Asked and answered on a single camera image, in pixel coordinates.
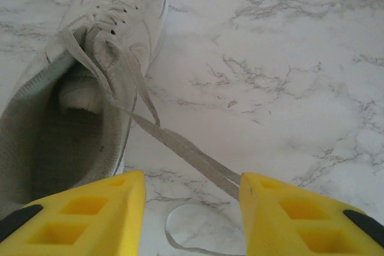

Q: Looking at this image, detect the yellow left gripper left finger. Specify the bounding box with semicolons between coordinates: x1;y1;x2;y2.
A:
0;170;147;256

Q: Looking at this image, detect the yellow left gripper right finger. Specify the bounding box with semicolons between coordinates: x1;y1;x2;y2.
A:
239;172;384;256

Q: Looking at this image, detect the white shoelace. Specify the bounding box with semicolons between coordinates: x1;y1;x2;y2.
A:
44;0;250;256

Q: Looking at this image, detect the white sneaker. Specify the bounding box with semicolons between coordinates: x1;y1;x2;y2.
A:
0;0;168;221

